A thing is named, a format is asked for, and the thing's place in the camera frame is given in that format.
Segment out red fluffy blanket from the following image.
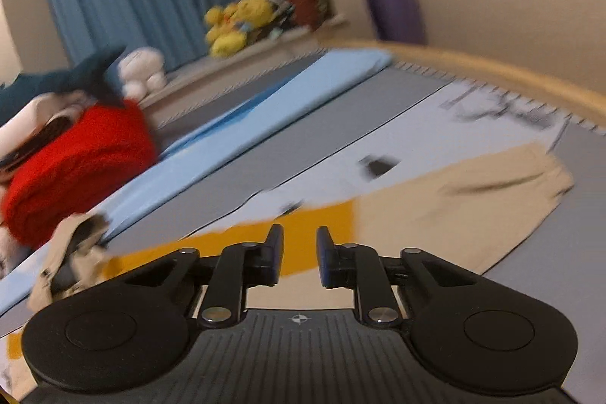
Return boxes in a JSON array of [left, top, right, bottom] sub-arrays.
[[0, 98, 159, 245]]

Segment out wooden bed frame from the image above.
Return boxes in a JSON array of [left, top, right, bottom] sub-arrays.
[[317, 37, 606, 126]]

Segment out purple bin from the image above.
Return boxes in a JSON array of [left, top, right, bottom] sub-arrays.
[[364, 0, 427, 46]]

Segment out dark teal plush toy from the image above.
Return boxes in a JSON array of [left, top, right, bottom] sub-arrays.
[[0, 47, 130, 125]]

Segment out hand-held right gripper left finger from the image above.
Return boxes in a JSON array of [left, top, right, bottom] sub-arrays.
[[127, 224, 285, 329]]

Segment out light blue bed sheet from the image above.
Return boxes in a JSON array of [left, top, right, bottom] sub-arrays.
[[0, 49, 394, 315]]

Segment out crumpled beige cloth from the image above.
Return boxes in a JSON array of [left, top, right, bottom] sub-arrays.
[[28, 214, 114, 311]]

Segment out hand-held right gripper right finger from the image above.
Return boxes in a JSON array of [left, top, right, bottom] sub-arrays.
[[317, 226, 476, 328]]

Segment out printed grey white yellow blanket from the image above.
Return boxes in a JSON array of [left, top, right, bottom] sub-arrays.
[[0, 54, 606, 404]]

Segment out white windowsill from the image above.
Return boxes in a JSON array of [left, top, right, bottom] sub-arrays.
[[137, 18, 351, 111]]

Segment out white cloth with dark item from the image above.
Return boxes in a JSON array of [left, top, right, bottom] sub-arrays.
[[0, 96, 95, 178]]

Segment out yellow plush toy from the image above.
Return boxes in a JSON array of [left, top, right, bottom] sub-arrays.
[[205, 0, 275, 58]]

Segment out large beige garment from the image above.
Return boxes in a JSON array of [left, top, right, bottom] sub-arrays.
[[246, 141, 576, 311]]

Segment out white plush toy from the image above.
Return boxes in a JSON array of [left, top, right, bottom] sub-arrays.
[[116, 47, 166, 99]]

